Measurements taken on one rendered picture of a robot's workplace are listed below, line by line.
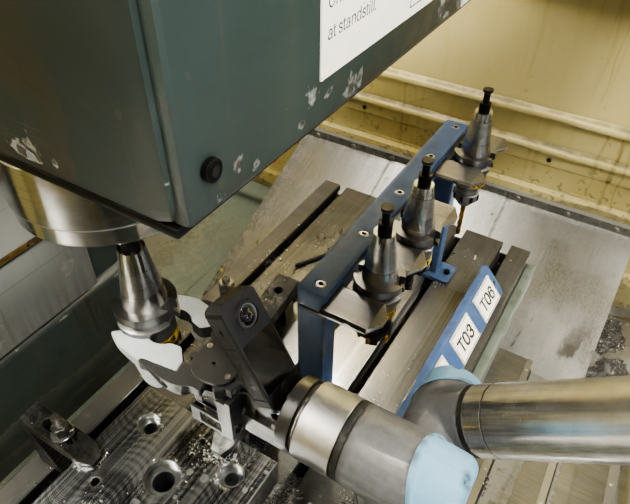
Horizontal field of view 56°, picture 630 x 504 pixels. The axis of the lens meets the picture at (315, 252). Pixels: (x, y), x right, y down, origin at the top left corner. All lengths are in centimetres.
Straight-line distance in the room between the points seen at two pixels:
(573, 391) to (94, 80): 47
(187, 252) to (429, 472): 133
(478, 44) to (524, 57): 10
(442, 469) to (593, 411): 14
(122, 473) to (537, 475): 70
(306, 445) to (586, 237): 109
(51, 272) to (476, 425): 79
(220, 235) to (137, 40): 157
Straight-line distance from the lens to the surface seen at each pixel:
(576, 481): 121
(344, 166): 162
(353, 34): 34
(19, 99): 29
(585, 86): 138
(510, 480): 114
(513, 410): 60
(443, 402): 65
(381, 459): 51
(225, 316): 50
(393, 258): 67
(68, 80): 25
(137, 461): 85
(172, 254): 174
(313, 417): 52
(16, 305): 112
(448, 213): 83
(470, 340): 106
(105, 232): 45
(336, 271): 70
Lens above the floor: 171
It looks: 42 degrees down
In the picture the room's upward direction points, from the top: 1 degrees clockwise
